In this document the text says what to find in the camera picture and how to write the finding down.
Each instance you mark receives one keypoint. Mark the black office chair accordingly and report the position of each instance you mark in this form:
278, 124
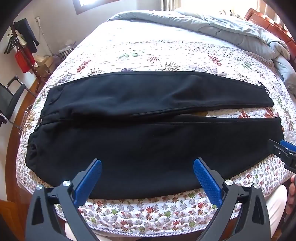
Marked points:
11, 99

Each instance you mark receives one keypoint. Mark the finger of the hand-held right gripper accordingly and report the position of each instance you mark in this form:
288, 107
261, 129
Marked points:
290, 165
285, 144

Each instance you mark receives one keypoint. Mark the cardboard box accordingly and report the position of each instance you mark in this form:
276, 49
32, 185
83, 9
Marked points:
45, 66

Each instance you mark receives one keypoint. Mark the wooden bed headboard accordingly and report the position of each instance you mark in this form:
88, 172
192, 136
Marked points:
272, 25

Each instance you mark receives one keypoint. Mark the grey comforter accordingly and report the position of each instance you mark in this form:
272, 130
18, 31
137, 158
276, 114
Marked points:
208, 25

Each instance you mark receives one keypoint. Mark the black hanging garment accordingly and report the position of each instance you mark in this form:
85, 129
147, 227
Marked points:
26, 32

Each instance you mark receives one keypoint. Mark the dark framed window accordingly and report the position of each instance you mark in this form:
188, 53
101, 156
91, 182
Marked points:
82, 3

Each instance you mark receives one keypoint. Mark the laundry basket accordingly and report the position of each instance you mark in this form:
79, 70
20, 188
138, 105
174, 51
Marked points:
67, 51

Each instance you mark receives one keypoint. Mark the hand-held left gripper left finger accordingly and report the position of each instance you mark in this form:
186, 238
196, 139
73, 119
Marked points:
89, 183

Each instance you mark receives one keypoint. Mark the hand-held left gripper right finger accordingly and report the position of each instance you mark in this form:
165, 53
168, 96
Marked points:
207, 183

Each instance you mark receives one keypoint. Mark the person's right hand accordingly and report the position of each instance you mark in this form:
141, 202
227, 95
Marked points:
291, 194

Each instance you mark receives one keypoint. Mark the clothes rack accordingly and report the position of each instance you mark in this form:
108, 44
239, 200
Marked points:
32, 67

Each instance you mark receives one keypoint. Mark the black pants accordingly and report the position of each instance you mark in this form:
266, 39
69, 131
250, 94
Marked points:
138, 150

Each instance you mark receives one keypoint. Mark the floral quilted bedspread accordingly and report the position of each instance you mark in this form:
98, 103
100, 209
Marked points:
150, 53

